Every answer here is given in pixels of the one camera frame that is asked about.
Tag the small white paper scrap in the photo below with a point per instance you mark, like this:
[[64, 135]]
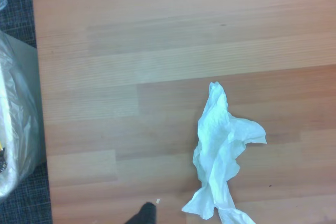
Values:
[[158, 201]]

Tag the white tissue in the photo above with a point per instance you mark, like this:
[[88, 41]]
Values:
[[218, 140]]

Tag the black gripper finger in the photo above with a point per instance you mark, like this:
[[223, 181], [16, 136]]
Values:
[[145, 214]]

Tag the grey trash bin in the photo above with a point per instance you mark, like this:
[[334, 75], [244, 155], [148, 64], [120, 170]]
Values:
[[32, 98]]

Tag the clear plastic bin liner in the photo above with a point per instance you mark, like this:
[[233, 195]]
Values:
[[15, 119]]

